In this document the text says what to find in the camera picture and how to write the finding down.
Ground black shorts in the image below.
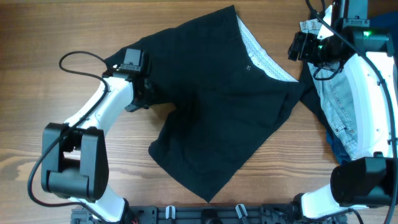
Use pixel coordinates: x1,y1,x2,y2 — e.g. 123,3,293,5
104,4,307,203

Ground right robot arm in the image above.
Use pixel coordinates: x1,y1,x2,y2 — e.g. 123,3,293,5
288,1,397,223

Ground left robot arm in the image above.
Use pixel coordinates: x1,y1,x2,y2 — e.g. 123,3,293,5
36,49,148,223

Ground light blue denim shorts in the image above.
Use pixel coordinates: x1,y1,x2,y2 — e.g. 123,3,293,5
299,18,359,161

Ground dark blue garment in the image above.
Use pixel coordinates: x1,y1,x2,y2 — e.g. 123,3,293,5
326,11,397,164

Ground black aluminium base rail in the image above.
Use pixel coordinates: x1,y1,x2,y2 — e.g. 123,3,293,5
70,203,352,224

